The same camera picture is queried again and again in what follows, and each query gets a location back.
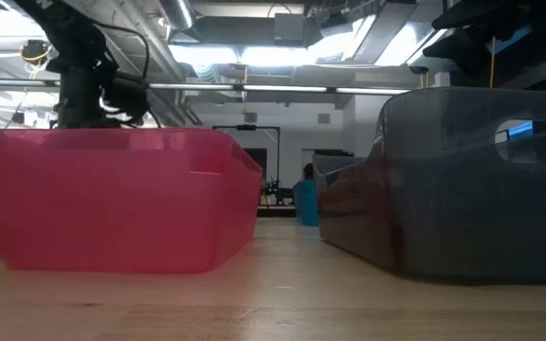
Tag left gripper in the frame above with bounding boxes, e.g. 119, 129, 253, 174
45, 56, 154, 131

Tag red plastic bin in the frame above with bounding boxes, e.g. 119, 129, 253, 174
0, 126, 264, 276

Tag teal plastic bin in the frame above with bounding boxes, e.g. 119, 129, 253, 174
292, 178, 320, 227

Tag dark grey plastic bin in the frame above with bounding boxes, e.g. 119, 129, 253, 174
312, 85, 546, 286

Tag long horizontal light bar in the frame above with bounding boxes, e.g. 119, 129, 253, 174
0, 78, 412, 95

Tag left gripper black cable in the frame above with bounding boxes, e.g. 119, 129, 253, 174
90, 21, 152, 81

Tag black background gantry frame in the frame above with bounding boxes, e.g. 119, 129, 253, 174
210, 124, 282, 206

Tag black aluminium table frame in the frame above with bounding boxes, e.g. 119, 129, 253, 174
256, 204, 298, 219

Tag yellow hanging cord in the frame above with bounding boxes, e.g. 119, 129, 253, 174
489, 36, 497, 89

